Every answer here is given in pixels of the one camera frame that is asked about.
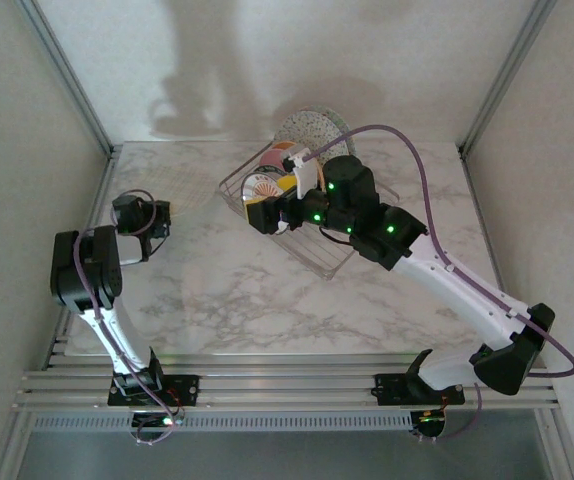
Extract orange sunburst pattern plate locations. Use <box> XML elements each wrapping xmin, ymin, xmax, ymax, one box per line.
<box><xmin>240</xmin><ymin>173</ymin><xmax>298</xmax><ymax>236</ymax></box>

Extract green rimmed lettered plate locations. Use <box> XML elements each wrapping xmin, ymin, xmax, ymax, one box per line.
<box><xmin>249</xmin><ymin>167</ymin><xmax>288</xmax><ymax>182</ymax></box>

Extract pink plate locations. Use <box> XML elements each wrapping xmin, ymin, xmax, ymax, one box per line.
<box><xmin>259</xmin><ymin>147</ymin><xmax>294</xmax><ymax>172</ymax></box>

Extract pale green plate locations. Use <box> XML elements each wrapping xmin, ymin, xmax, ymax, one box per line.
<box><xmin>311</xmin><ymin>103</ymin><xmax>360</xmax><ymax>160</ymax></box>

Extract blue speckled white plate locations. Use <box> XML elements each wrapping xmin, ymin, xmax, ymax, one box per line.
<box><xmin>272</xmin><ymin>110</ymin><xmax>344</xmax><ymax>157</ymax></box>

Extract grid pattern plate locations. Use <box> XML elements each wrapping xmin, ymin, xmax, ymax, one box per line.
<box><xmin>149</xmin><ymin>162</ymin><xmax>213</xmax><ymax>217</ymax></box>

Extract aluminium side rail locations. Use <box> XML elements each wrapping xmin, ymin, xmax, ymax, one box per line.
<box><xmin>41</xmin><ymin>144</ymin><xmax>119</xmax><ymax>371</ymax></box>
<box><xmin>459</xmin><ymin>144</ymin><xmax>524</xmax><ymax>351</ymax></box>

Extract thin black right gripper cable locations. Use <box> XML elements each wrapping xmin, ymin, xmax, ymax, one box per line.
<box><xmin>319</xmin><ymin>225</ymin><xmax>356</xmax><ymax>248</ymax></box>

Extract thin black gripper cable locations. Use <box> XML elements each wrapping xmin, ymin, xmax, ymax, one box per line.
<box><xmin>144</xmin><ymin>234</ymin><xmax>169</xmax><ymax>259</ymax></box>
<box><xmin>319</xmin><ymin>225</ymin><xmax>356</xmax><ymax>248</ymax></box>

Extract thin black left gripper cable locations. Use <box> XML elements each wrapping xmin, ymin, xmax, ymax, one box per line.
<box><xmin>144</xmin><ymin>234</ymin><xmax>169</xmax><ymax>259</ymax></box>

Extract metal wire dish rack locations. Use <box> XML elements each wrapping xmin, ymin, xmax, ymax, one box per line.
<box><xmin>218</xmin><ymin>139</ymin><xmax>403</xmax><ymax>282</ymax></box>

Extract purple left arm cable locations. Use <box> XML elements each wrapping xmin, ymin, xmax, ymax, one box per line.
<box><xmin>74</xmin><ymin>188</ymin><xmax>184</xmax><ymax>446</ymax></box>

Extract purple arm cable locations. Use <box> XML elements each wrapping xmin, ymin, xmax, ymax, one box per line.
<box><xmin>304</xmin><ymin>123</ymin><xmax>574</xmax><ymax>444</ymax></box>
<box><xmin>74</xmin><ymin>188</ymin><xmax>184</xmax><ymax>446</ymax></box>

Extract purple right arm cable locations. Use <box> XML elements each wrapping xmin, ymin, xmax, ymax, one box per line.
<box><xmin>304</xmin><ymin>123</ymin><xmax>574</xmax><ymax>444</ymax></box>

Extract aluminium frame post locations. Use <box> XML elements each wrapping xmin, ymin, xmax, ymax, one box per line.
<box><xmin>458</xmin><ymin>0</ymin><xmax>559</xmax><ymax>157</ymax></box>
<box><xmin>15</xmin><ymin>0</ymin><xmax>114</xmax><ymax>157</ymax></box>

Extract aluminium rail beam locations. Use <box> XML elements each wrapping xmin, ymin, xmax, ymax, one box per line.
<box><xmin>11</xmin><ymin>351</ymin><xmax>561</xmax><ymax>412</ymax></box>

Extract grey slotted cable duct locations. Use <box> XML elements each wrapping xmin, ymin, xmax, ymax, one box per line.
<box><xmin>31</xmin><ymin>412</ymin><xmax>413</xmax><ymax>432</ymax></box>

